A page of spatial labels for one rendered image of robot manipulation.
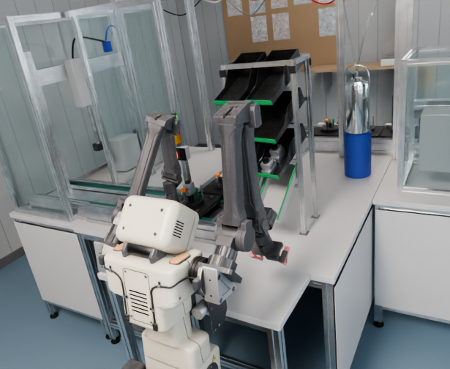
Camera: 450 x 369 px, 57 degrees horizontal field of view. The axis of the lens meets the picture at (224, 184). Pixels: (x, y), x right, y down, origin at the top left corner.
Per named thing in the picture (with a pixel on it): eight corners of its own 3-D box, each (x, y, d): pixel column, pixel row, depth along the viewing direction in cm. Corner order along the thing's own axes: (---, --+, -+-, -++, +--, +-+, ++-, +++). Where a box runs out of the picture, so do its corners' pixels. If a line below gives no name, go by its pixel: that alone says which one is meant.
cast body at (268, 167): (271, 177, 179) (265, 165, 175) (263, 176, 182) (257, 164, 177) (279, 163, 183) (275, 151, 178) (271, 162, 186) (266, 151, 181)
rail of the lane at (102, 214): (217, 245, 197) (214, 225, 193) (86, 221, 241) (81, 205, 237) (222, 239, 202) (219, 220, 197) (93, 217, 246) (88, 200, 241)
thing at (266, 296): (279, 332, 144) (279, 325, 143) (98, 279, 190) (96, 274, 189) (338, 233, 198) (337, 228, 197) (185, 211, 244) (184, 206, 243)
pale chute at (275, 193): (281, 222, 183) (276, 220, 179) (257, 217, 191) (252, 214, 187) (301, 165, 189) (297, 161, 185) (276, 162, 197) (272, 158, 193)
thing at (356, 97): (366, 135, 233) (366, 66, 219) (342, 134, 240) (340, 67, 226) (372, 127, 244) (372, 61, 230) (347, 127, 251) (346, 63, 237)
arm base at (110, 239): (91, 242, 142) (117, 248, 136) (102, 221, 145) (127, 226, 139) (107, 251, 149) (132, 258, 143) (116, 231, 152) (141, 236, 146)
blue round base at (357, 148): (368, 179, 243) (368, 135, 232) (341, 178, 250) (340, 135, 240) (373, 170, 255) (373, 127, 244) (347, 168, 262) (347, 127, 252)
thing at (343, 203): (334, 284, 163) (334, 278, 162) (74, 232, 238) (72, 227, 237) (393, 159, 273) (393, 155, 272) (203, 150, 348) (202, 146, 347)
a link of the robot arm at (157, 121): (144, 103, 145) (171, 111, 144) (156, 110, 158) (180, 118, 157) (108, 225, 146) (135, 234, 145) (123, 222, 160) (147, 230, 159)
